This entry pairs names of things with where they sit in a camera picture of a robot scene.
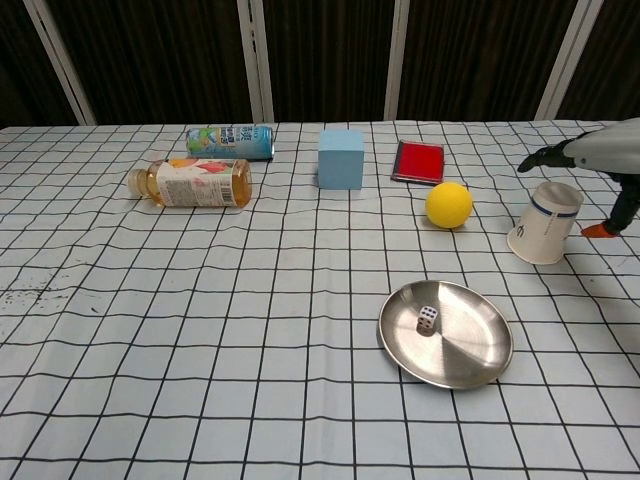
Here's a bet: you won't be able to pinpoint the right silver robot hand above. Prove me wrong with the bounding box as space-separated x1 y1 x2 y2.
516 116 640 239

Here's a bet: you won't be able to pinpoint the white paper cup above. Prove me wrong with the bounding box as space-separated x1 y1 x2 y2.
506 180 585 265

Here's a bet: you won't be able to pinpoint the silver metal bowl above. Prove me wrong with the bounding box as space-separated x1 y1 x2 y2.
377 279 515 391

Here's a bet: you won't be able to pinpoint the small white die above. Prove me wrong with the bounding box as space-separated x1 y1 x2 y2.
416 305 441 338

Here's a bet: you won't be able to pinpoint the yellow foam ball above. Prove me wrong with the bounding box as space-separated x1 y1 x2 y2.
424 181 474 230

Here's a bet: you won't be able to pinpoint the red flat card box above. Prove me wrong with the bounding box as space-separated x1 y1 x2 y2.
390 140 447 185

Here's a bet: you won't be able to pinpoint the light blue foam cube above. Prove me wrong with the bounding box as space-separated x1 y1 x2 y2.
317 129 365 192

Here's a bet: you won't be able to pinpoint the blue-green drink can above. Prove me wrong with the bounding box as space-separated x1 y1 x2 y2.
185 124 276 163

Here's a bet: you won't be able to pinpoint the amber tea plastic bottle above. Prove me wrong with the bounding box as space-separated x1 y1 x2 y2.
125 157 253 209

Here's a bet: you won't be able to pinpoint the white checked tablecloth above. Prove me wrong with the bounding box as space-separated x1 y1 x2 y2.
0 118 640 480

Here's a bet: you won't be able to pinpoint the white metal frame post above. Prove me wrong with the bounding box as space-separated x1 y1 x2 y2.
236 0 277 124
22 0 97 127
536 0 602 122
383 0 412 122

